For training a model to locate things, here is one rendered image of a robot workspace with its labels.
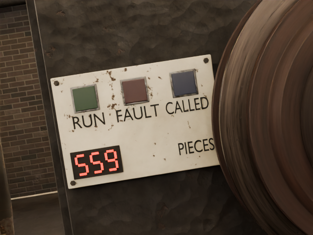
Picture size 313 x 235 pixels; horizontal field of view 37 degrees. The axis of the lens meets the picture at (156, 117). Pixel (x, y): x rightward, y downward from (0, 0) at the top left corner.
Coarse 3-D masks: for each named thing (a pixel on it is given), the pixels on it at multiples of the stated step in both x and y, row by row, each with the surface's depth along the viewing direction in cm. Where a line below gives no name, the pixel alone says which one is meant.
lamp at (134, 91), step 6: (126, 84) 74; (132, 84) 74; (138, 84) 75; (144, 84) 75; (126, 90) 74; (132, 90) 75; (138, 90) 75; (144, 90) 75; (126, 96) 75; (132, 96) 75; (138, 96) 75; (144, 96) 75; (126, 102) 75; (132, 102) 75
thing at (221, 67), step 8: (248, 16) 68; (240, 24) 68; (232, 40) 69; (224, 56) 69; (224, 64) 69; (216, 80) 69; (216, 88) 69; (216, 96) 69; (216, 104) 69; (216, 112) 69; (216, 120) 69; (216, 128) 69; (216, 136) 69; (216, 144) 69; (216, 152) 70; (224, 160) 69; (224, 168) 69; (232, 184) 70; (240, 200) 70
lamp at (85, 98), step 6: (72, 90) 74; (78, 90) 74; (84, 90) 74; (90, 90) 74; (78, 96) 74; (84, 96) 74; (90, 96) 74; (78, 102) 74; (84, 102) 74; (90, 102) 74; (96, 102) 74; (78, 108) 74; (84, 108) 74; (90, 108) 74
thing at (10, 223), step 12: (0, 144) 342; (0, 156) 343; (0, 168) 343; (0, 180) 343; (0, 192) 344; (0, 204) 344; (0, 216) 345; (12, 216) 344; (0, 228) 345; (12, 228) 344
